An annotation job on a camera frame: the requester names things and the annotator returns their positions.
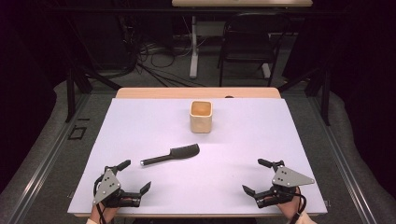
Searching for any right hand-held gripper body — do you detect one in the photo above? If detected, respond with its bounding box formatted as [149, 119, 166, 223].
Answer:
[255, 160, 316, 210]

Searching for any black spatula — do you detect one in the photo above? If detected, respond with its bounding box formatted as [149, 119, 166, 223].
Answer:
[139, 143, 201, 167]

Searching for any person's left hand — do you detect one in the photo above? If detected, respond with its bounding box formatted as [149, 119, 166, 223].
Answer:
[90, 202, 120, 224]

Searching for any white table mat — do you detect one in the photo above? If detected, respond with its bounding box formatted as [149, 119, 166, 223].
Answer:
[67, 97, 329, 216]

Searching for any light wooden table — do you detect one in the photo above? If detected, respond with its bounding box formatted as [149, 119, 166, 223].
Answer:
[74, 87, 325, 218]

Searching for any person's right hand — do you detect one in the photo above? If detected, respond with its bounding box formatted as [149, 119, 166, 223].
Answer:
[276, 186, 309, 222]

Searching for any aluminium floor rail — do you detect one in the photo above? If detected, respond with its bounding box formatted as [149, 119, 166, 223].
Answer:
[307, 92, 378, 224]
[5, 92, 92, 224]

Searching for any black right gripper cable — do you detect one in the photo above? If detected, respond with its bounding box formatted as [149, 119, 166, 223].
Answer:
[288, 191, 308, 224]

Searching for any bundle of black floor cables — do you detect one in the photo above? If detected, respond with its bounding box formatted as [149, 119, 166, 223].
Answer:
[122, 18, 206, 89]

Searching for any white-legged wooden table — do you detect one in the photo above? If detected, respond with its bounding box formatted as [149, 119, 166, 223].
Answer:
[171, 0, 314, 80]

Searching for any black folding chair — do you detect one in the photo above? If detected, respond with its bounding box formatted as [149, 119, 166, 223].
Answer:
[217, 12, 292, 89]

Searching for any beige square cup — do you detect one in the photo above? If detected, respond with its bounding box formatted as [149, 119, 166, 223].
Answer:
[189, 100, 214, 134]

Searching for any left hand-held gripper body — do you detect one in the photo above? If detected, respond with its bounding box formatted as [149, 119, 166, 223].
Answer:
[92, 166, 142, 209]

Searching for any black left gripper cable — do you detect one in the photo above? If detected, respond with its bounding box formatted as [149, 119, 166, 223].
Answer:
[92, 175, 108, 224]

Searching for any black metal stand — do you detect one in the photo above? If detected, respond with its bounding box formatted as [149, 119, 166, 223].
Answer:
[64, 63, 123, 123]
[276, 63, 332, 127]

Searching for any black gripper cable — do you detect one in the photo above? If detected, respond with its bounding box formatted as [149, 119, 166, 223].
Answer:
[92, 175, 108, 224]
[288, 191, 308, 224]

